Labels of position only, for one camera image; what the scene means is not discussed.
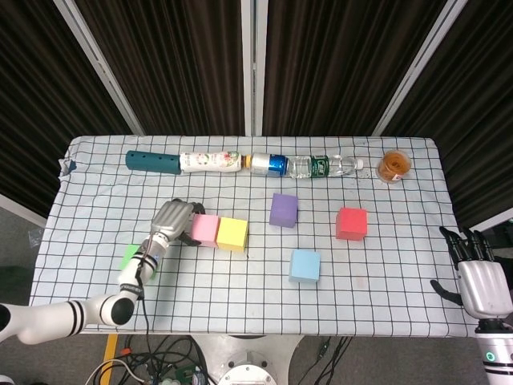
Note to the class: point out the purple foam cube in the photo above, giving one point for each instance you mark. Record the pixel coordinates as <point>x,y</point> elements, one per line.
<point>283,210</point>

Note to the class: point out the pink foam cube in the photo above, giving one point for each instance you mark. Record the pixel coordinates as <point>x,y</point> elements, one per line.
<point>204,230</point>

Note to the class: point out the yellow floor tape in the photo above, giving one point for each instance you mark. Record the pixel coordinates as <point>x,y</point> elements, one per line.
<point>111,347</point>

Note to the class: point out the silver blue drink can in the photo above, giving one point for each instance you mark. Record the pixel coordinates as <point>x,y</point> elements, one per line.
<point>268,164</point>

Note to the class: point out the white floral drink bottle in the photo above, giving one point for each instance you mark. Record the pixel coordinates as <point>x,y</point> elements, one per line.
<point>208,162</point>

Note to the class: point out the yellow foam cube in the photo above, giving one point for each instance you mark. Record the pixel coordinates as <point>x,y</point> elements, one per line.
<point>231,234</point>

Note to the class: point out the green foam cube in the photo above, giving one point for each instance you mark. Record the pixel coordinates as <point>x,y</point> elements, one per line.
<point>129,256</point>

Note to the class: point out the light blue foam cube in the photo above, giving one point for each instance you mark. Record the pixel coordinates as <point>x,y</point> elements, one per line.
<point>304,266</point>

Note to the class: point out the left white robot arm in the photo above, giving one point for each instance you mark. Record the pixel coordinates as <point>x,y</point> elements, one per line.
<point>44,317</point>

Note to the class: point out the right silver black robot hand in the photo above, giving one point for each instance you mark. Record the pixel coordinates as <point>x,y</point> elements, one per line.
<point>487,288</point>

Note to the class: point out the teal cylindrical case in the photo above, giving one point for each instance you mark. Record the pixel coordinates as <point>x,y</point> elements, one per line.
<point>152,162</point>

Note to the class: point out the black pleated curtain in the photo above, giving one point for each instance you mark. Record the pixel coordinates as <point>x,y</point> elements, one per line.
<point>481,100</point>
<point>32,100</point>
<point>332,60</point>
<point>168,60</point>

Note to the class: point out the clear green-label water bottle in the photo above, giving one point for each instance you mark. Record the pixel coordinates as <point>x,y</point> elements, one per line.
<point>320,167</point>

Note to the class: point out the teal tape piece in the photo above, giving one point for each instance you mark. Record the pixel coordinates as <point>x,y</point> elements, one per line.
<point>70,165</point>

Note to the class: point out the white aluminium frame post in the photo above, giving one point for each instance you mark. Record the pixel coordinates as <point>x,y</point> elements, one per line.
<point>253,60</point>
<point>100,68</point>
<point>418,68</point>

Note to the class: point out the red foam cube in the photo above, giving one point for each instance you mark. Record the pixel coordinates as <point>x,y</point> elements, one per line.
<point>352,224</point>

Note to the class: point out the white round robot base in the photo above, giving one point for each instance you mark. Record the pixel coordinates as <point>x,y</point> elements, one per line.
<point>248,361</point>

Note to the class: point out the clear cup with orange contents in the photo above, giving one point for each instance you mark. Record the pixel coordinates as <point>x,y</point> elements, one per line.
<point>394,165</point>

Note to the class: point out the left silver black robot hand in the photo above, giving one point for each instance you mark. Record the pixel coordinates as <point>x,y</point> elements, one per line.
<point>172,218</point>

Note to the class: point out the white aluminium frame bar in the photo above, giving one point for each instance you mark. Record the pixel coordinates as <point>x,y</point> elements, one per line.
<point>491,224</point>
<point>22,210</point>

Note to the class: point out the white black grid tablecloth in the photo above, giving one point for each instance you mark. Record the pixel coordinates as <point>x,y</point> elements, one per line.
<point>256,301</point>

